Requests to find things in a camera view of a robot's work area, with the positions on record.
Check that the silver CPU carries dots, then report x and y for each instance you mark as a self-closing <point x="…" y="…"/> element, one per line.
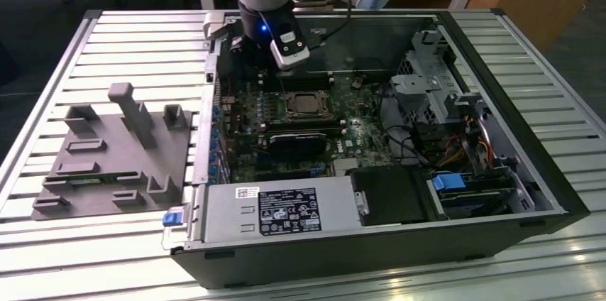
<point x="304" y="104"/>

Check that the metal locking lever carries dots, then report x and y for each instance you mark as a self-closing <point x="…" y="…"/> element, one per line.
<point x="294" y="113"/>

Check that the CPU socket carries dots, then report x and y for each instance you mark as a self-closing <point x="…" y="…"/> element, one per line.
<point x="305" y="117"/>

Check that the round coin battery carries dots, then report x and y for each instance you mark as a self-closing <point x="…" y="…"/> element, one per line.
<point x="356" y="83"/>

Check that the black graphics card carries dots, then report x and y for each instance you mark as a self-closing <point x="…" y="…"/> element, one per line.
<point x="298" y="146"/>

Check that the green motherboard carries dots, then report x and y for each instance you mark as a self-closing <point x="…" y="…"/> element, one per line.
<point x="365" y="120"/>

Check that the silver drive cage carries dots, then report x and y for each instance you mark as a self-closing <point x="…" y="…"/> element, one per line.
<point x="421" y="84"/>

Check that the silver chipset heatsink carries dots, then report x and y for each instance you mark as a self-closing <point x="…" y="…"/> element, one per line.
<point x="347" y="166"/>

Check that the grey parts rack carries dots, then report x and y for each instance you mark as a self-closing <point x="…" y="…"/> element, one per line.
<point x="118" y="159"/>

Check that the grey power supply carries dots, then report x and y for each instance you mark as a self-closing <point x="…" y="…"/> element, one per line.
<point x="228" y="216"/>

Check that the blue case latch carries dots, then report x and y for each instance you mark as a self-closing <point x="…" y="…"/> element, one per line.
<point x="172" y="217"/>

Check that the green RAM stick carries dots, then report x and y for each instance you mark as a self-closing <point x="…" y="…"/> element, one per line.
<point x="86" y="182"/>

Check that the hard disk in blue carrier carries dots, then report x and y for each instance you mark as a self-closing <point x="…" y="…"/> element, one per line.
<point x="451" y="182"/>

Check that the black PC case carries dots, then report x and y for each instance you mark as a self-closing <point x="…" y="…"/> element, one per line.
<point x="332" y="265"/>

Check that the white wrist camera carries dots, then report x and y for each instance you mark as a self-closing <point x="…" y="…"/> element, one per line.
<point x="292" y="56"/>

